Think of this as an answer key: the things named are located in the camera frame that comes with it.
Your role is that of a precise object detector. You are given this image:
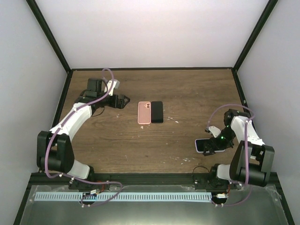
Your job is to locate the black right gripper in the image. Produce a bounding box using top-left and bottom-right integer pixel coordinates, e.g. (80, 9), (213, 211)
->
(204, 126), (236, 156)

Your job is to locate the black phone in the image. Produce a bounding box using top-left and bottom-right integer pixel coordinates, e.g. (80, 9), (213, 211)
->
(195, 138), (225, 154)

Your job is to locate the pink phone case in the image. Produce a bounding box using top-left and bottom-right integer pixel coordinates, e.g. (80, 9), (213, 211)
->
(137, 101), (151, 125)

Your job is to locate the black smartphone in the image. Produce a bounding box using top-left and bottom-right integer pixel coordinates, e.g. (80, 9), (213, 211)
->
(151, 101), (164, 123)

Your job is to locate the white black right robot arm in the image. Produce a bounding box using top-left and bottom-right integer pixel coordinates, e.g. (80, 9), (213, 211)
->
(201, 109), (275, 189)

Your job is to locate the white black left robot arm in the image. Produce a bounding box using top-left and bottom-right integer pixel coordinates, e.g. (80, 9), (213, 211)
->
(37, 78), (130, 189)

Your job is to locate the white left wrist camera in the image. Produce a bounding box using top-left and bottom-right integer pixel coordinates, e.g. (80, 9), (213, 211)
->
(106, 80), (120, 96)

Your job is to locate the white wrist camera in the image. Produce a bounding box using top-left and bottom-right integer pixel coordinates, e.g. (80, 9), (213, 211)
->
(205, 126), (221, 138)
(106, 80), (120, 96)

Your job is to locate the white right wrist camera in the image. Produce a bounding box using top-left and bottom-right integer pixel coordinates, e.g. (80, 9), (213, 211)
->
(205, 126), (221, 138)

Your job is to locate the black metal enclosure frame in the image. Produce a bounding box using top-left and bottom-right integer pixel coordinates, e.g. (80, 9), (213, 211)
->
(14, 0), (295, 225)

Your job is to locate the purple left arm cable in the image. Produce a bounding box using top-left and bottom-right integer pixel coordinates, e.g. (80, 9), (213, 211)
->
(44, 67), (123, 208)

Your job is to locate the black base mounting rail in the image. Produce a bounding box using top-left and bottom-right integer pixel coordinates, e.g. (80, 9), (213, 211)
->
(30, 172), (277, 190)

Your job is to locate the light blue slotted cable duct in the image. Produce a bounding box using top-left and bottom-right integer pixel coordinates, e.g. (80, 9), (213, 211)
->
(34, 192), (212, 203)

